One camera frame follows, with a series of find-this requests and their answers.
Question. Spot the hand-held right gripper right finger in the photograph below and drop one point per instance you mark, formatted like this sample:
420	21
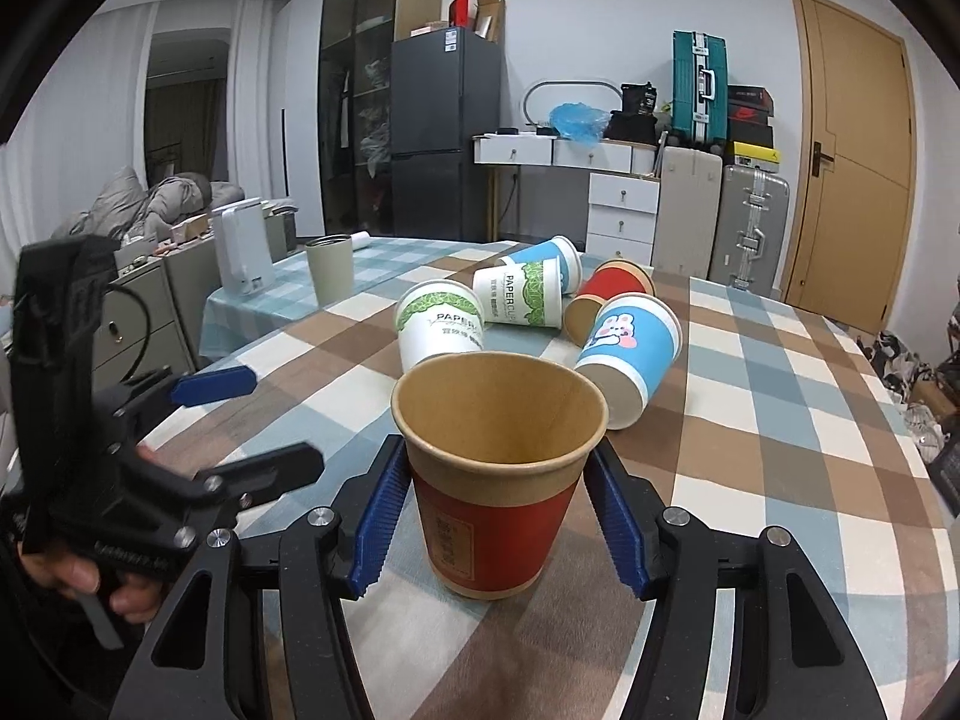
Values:
616	525

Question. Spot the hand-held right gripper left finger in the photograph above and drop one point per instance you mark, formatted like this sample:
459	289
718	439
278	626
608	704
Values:
377	529

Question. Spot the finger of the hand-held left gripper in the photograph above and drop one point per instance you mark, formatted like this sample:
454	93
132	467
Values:
214	385
262	469

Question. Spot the red and brown paper cup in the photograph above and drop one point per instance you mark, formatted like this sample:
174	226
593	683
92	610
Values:
611	285
487	525

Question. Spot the blue bunny print paper cup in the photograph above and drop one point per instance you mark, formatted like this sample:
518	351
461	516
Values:
630	349

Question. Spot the white green leaf paper cup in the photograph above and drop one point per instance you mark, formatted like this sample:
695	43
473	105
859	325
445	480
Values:
517	292
439	322

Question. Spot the blue and white paper cup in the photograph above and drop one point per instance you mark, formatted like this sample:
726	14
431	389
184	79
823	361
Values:
559	259

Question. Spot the person's left hand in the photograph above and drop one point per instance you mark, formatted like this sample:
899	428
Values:
67	574

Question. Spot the grey drawer cabinet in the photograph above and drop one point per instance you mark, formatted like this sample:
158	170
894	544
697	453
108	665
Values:
176	307

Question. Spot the blue white checkered tablecloth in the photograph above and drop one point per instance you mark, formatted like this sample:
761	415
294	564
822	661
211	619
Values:
300	322

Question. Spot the white tabletop appliance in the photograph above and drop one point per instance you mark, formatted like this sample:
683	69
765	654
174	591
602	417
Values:
240	247

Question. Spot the beige tumbler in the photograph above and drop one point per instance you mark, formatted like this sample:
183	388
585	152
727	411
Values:
328	274

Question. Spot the grey storage box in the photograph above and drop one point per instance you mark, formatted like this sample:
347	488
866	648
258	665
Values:
277	229

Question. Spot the brown blue checkered tablecloth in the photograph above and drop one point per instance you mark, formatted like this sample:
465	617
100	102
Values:
750	405

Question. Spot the grey padded jacket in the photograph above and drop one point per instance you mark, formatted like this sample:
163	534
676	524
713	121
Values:
150	199

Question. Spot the white paper roll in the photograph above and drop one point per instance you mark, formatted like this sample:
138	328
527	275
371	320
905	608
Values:
361	240

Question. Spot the white curtain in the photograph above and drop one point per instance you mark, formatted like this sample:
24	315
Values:
255	90

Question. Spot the beige hard suitcase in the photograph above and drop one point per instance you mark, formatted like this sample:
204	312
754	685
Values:
686	210

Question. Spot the white drawer dresser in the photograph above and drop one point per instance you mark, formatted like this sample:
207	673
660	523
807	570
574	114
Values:
622	199

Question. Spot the black white patterned cloth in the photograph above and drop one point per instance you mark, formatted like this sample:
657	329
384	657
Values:
900	360

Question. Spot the dark glass door cabinet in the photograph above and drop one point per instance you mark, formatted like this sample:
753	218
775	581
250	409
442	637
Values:
356	90

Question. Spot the silver hard suitcase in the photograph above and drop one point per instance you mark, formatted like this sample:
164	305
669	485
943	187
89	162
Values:
750	225

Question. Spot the dark grey refrigerator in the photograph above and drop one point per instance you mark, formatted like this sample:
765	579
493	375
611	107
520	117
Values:
442	127

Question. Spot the black and yellow shoe box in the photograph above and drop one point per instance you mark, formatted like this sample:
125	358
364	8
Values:
752	154

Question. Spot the blue plastic bag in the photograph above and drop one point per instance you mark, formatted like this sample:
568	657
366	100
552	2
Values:
579	122

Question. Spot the black bag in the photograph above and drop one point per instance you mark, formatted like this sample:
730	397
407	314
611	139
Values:
634	116

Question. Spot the wooden door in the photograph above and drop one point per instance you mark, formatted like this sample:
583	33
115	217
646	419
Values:
847	165

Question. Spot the black and red shoe box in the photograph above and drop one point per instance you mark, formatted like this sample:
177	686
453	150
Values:
748	103

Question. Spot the oval mirror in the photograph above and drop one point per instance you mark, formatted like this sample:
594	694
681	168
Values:
574	82

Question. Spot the teal hard suitcase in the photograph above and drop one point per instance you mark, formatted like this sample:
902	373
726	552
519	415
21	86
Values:
694	86

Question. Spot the brown cardboard box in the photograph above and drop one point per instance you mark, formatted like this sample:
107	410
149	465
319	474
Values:
490	15

